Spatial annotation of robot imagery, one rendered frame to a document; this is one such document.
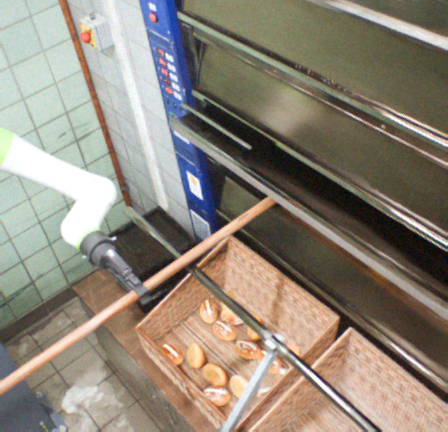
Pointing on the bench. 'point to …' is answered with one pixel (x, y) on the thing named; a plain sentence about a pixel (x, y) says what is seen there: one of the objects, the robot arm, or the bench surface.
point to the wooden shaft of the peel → (131, 297)
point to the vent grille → (200, 226)
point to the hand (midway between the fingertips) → (139, 291)
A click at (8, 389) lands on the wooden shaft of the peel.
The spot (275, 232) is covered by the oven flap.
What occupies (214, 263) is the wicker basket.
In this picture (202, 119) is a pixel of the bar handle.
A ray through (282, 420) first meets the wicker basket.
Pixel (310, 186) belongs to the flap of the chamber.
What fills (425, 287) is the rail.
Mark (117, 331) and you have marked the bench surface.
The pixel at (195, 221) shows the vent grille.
